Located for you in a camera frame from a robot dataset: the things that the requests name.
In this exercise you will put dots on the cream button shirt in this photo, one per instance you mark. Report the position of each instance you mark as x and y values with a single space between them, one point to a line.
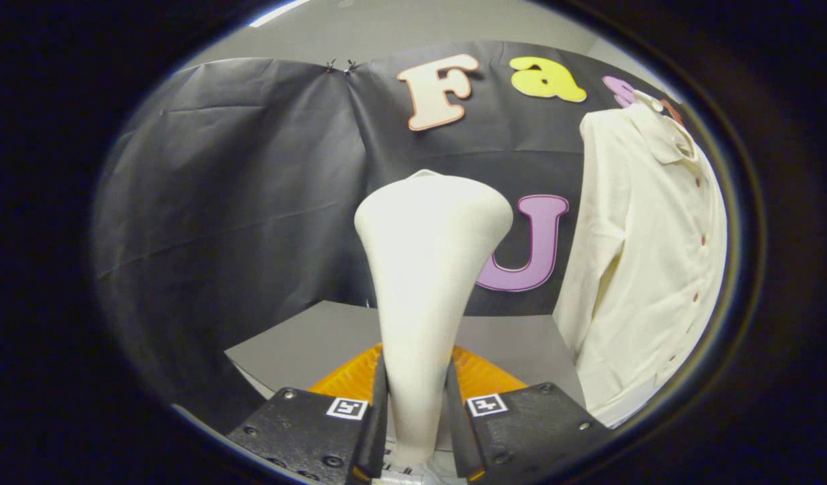
642 256

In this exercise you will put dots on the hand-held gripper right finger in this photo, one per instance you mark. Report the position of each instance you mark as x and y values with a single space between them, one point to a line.
456 431

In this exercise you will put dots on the white garment steamer head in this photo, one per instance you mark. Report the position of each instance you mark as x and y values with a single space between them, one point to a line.
427 269

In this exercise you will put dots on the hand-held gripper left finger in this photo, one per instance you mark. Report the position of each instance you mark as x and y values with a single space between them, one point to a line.
378 431

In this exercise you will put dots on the ceiling light panel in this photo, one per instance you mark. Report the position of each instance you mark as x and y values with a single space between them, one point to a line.
275 13

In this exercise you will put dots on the grey drawer cabinet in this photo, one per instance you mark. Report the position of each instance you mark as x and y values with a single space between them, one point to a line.
306 343

